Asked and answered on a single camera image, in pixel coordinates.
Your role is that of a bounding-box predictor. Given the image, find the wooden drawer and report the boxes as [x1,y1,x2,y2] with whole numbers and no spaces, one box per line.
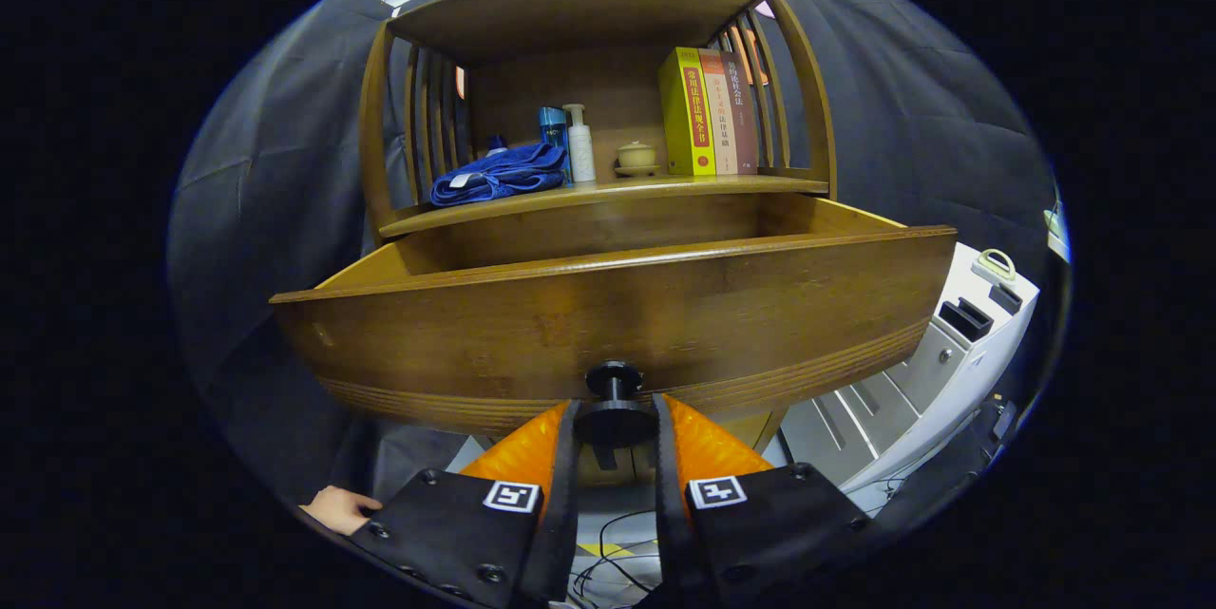
[269,193,959,448]

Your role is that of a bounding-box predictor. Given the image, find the blue folded towel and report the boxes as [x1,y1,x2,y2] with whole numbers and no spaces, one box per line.
[429,142,569,207]

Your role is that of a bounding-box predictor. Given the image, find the brown book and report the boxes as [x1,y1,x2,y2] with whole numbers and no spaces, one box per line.
[719,50,760,175]

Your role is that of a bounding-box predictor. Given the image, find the white device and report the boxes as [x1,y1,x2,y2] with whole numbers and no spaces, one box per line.
[1045,200,1073,263]

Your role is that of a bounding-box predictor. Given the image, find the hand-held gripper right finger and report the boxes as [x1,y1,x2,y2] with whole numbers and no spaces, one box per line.
[651,393,875,608]

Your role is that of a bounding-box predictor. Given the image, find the wooden cabinet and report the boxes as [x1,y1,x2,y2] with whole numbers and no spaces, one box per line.
[359,0,839,458]

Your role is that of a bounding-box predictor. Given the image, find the yellow book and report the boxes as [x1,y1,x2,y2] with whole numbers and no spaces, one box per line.
[658,47,717,178]

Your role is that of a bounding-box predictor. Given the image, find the white pump bottle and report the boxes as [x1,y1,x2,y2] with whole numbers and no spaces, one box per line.
[562,104,598,183]

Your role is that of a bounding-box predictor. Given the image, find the wooden countertop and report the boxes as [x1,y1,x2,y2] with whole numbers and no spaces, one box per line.
[378,174,829,239]

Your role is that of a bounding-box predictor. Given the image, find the black floor cables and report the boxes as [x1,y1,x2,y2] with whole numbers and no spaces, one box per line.
[570,509,661,608]

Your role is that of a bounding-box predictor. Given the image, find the beige lidded teacup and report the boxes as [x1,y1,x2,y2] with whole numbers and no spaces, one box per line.
[613,141,660,178]

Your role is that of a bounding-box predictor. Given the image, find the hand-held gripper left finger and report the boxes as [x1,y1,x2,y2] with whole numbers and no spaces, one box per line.
[347,400,580,608]

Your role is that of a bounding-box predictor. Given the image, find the blue glass bottle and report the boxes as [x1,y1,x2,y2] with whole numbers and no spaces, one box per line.
[539,106,573,184]

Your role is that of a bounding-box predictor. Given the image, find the white drawer unit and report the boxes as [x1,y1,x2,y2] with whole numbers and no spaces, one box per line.
[779,241,1041,496]

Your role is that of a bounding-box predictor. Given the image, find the pale yellow handle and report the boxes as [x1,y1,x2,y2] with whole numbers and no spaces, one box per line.
[971,248,1017,283]

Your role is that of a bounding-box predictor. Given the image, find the beige book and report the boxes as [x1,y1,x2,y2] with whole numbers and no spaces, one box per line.
[698,48,740,176]

